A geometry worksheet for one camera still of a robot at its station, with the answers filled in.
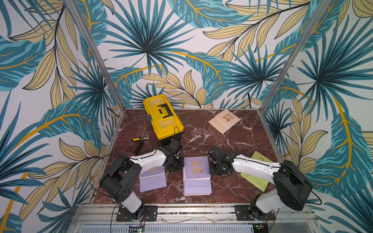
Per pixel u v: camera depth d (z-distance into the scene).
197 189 0.80
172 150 0.72
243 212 0.73
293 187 0.43
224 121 1.12
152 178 0.84
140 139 1.00
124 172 0.50
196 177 0.82
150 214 0.73
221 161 0.65
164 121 0.90
